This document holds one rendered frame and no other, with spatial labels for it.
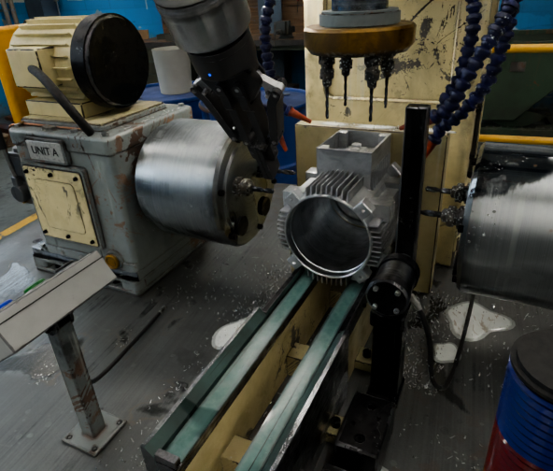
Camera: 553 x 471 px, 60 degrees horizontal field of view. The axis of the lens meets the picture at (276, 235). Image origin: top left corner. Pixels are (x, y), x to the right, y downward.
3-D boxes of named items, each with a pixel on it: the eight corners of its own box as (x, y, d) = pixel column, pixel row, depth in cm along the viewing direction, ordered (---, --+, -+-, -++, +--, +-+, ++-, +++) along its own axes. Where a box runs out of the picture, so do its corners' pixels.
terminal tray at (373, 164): (338, 164, 95) (338, 128, 92) (390, 170, 91) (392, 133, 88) (315, 185, 86) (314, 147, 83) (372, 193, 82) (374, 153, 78)
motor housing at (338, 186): (319, 228, 104) (319, 144, 95) (406, 244, 96) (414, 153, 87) (278, 274, 89) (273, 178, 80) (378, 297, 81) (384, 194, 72)
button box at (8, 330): (94, 292, 72) (73, 264, 71) (119, 277, 68) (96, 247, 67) (-8, 366, 59) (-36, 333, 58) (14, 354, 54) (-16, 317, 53)
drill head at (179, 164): (167, 198, 125) (150, 102, 114) (293, 219, 111) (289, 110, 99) (98, 241, 106) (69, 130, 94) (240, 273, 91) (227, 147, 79)
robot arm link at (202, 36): (177, -40, 52) (199, 10, 56) (136, 11, 48) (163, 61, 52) (250, -47, 48) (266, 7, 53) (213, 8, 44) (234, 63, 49)
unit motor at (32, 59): (83, 179, 133) (40, 13, 113) (179, 194, 119) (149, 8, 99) (2, 218, 112) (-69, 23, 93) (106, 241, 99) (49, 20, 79)
